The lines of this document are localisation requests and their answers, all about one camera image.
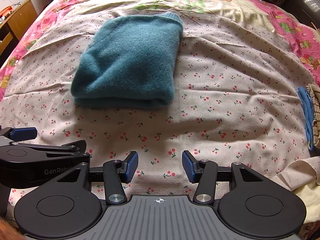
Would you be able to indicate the blue knit garment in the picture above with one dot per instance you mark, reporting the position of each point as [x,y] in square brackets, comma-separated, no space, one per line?
[308,111]

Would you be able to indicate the dark wooden headboard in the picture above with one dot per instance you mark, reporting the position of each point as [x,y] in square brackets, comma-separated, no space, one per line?
[306,11]

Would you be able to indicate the teal fuzzy sweater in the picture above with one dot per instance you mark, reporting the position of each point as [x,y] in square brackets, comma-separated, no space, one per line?
[130,63]

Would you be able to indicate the cherry print bed sheet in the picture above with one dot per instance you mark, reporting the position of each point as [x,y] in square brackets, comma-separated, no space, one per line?
[235,100]

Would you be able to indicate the brown checked garment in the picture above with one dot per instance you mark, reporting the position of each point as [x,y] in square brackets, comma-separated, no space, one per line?
[314,93]

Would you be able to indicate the floral pink quilt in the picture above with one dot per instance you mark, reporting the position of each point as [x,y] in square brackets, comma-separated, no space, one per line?
[255,11]

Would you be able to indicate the wooden side cabinet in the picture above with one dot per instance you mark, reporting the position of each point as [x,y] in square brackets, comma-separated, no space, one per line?
[15,26]

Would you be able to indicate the cream blanket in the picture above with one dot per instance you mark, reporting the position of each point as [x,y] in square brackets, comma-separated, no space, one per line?
[307,194]

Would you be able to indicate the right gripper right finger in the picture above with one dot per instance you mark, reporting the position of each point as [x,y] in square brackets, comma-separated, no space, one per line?
[204,174]

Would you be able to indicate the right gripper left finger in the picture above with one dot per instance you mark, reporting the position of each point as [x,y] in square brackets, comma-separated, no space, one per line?
[115,173]

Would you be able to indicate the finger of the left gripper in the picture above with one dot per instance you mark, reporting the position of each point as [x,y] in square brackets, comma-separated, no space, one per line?
[19,134]

